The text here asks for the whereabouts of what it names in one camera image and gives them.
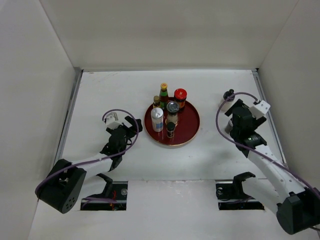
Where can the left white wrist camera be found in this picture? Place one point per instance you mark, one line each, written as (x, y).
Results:
(111, 120)

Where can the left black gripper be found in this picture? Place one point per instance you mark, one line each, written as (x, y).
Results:
(133, 123)

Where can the green label sauce bottle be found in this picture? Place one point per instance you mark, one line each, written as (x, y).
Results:
(163, 96)

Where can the tall silver lid jar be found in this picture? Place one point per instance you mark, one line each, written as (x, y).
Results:
(157, 119)

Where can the small yellow label bottle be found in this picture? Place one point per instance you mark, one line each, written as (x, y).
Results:
(156, 102)

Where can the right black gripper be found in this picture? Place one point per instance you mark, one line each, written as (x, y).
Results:
(238, 103)

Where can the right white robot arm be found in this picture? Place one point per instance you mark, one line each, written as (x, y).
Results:
(295, 204)

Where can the black cap small bottle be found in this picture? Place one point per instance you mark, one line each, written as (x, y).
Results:
(227, 100)

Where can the grey lid spice shaker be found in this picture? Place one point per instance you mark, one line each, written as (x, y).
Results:
(172, 112)

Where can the red round tray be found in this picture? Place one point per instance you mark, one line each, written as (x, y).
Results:
(186, 128)

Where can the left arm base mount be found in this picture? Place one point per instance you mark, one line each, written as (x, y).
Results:
(112, 195)

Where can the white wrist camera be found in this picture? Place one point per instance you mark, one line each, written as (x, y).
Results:
(260, 109)
(111, 120)

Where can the red lid sauce jar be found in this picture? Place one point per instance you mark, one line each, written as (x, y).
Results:
(180, 96)

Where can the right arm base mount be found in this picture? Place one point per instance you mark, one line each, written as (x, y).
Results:
(231, 196)

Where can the silver lid pepper jar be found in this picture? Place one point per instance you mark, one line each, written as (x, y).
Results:
(228, 128)

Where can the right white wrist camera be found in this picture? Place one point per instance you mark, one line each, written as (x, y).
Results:
(260, 109)

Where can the small dark spice jar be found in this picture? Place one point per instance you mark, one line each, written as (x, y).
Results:
(170, 129)

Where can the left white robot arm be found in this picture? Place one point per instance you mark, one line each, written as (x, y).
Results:
(86, 179)

